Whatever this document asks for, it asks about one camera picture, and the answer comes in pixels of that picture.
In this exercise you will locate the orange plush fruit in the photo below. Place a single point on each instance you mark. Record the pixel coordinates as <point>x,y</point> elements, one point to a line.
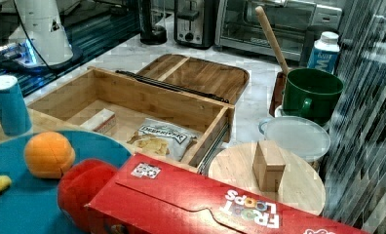
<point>49,155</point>

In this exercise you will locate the blue white milk carton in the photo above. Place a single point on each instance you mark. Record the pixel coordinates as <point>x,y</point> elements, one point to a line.
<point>325,52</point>

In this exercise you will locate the clear-lid grain jar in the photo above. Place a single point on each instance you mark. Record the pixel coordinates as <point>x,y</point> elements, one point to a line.
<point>300,136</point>

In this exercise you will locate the silver two-slot toaster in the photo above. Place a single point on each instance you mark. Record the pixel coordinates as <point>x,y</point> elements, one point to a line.
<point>194,22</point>

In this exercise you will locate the white jar wooden lid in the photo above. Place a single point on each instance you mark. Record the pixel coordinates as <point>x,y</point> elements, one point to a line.
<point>266,169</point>

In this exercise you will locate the green mug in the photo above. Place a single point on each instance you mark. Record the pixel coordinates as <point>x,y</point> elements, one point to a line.
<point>312,94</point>

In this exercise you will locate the large wooden cutting board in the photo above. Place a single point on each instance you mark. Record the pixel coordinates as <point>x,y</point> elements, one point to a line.
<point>223,82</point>

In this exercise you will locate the red Froot Loops box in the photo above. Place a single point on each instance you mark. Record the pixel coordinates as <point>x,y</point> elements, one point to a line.
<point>148,196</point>

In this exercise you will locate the small white snack box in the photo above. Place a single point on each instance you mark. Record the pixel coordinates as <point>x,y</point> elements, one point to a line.
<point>101,123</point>

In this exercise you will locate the Deep River chips bag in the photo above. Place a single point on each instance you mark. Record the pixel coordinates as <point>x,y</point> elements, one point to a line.
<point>163,138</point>

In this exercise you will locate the wooden drawer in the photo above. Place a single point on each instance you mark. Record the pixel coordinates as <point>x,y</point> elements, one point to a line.
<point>83,96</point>

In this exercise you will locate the glass french press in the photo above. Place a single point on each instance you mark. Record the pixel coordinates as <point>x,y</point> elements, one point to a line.
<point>152,15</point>

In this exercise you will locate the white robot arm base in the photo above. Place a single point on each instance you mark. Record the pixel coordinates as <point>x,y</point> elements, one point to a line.
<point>42,42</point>

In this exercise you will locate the stainless toaster oven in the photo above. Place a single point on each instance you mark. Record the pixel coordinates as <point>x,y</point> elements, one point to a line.
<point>295,23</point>

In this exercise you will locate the blue cylindrical can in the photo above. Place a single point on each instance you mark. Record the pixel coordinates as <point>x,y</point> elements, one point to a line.
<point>14,117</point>

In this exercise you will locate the red plush fruit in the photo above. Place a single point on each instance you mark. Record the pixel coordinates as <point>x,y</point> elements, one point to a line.
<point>79,186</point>

